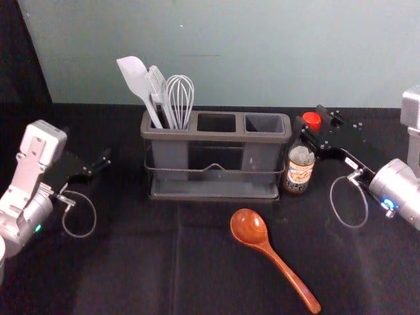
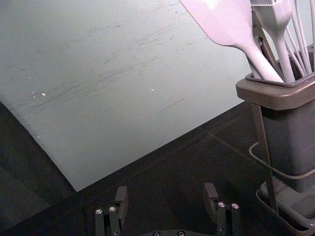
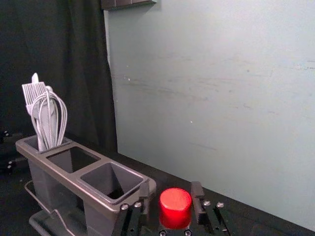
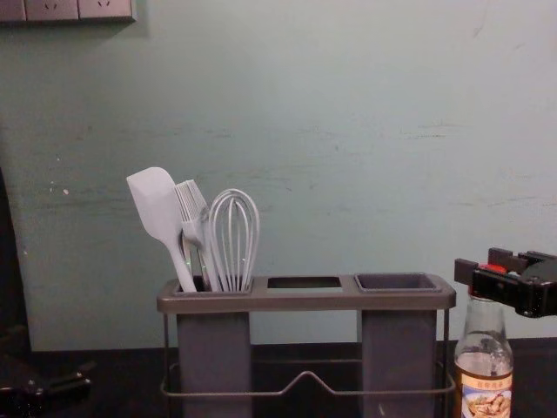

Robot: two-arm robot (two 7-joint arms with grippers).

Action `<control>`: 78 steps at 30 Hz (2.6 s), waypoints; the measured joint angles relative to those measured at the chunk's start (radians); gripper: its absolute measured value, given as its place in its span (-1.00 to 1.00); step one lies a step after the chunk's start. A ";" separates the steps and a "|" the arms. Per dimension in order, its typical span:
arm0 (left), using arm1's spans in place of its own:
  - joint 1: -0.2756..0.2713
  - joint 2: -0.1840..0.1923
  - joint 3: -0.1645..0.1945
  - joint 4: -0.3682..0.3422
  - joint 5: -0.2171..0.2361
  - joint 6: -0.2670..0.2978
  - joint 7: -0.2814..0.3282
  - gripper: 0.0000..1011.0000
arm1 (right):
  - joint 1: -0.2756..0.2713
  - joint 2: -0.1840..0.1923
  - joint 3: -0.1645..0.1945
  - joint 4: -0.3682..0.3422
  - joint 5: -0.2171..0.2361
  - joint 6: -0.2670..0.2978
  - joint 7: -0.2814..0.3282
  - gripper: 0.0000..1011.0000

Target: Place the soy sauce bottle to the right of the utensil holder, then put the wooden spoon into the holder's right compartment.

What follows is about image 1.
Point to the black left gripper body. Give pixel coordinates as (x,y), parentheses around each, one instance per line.
(67,167)

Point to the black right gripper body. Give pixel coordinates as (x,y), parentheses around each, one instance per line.
(357,144)

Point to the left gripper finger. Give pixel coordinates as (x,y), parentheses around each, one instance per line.
(102,157)
(98,167)

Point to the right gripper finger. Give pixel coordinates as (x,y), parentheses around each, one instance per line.
(329,115)
(320,146)

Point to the brown sauce bottle red cap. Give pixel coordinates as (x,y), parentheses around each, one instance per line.
(298,170)

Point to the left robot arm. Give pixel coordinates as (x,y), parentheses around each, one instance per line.
(24,210)

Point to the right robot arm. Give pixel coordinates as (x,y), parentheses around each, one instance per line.
(398,190)

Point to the grey silicone spatula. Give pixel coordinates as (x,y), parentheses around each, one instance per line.
(134,77)

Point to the grey slotted turner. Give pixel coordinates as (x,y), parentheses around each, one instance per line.
(157,85)

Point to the grey three-compartment utensil holder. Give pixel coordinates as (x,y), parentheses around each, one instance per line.
(215,154)

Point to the brown wooden spoon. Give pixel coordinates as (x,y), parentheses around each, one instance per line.
(249,226)

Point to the black table cloth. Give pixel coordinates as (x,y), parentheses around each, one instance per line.
(164,262)

